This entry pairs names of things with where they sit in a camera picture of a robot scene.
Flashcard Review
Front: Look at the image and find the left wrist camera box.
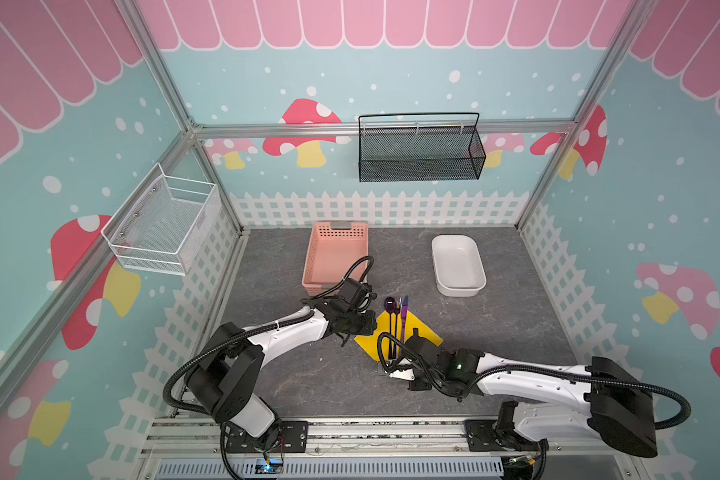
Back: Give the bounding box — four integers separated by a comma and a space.
339, 278, 377, 311

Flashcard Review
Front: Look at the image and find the white wire wall basket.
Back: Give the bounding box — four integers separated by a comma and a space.
101, 164, 221, 276

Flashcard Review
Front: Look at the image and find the yellow paper napkin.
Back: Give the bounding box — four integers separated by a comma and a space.
353, 308, 445, 363

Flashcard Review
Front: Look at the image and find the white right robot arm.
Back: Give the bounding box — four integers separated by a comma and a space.
375, 331, 692, 479

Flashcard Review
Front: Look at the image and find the purple metal fork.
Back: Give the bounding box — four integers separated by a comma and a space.
393, 298, 402, 359

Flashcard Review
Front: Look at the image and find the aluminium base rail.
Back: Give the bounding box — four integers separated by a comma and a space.
131, 416, 649, 479

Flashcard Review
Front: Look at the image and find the black mesh wall basket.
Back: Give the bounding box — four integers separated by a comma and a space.
357, 112, 487, 183

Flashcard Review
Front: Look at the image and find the pink perforated plastic basket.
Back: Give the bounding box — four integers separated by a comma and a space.
302, 222, 369, 296

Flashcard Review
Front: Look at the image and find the purple metal spoon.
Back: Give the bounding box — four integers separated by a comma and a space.
384, 297, 397, 360

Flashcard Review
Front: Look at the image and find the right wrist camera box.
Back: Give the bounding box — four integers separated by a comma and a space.
387, 360, 415, 382

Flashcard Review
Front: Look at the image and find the white plastic tub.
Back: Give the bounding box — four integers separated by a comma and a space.
431, 234, 487, 298

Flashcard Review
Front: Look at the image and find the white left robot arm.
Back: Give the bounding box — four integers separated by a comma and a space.
162, 255, 377, 479

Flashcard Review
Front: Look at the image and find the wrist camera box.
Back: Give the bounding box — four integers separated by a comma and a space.
387, 360, 415, 382
339, 278, 377, 311

